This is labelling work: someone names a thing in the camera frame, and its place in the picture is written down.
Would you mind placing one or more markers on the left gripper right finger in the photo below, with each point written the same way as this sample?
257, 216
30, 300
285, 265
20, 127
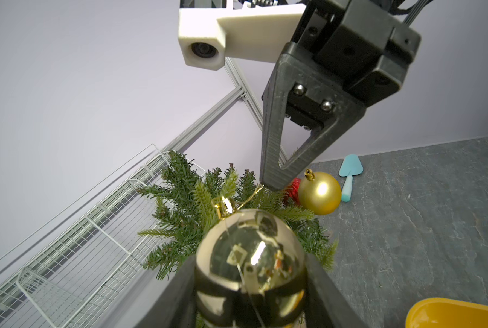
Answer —
325, 305

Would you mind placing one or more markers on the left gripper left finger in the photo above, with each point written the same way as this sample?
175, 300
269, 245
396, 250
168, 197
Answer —
176, 306

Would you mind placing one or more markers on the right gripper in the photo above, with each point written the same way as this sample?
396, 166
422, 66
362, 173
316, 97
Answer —
350, 45

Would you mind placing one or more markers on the silver ornament ball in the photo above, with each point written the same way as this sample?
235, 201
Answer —
250, 270

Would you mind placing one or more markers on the red ribbed ornament ball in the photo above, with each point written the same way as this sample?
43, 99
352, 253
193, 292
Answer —
291, 196

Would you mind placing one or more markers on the small green christmas tree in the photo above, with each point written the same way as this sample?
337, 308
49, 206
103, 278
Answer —
185, 213

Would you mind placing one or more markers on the yellow plastic tray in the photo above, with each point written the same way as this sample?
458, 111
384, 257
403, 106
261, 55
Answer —
442, 312

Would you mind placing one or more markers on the gold ornament ball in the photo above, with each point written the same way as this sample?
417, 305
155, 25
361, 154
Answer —
319, 192

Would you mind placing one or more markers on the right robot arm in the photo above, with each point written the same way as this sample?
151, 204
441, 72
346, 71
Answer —
306, 110

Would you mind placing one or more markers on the long white wire basket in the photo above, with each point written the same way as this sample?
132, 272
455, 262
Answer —
75, 279

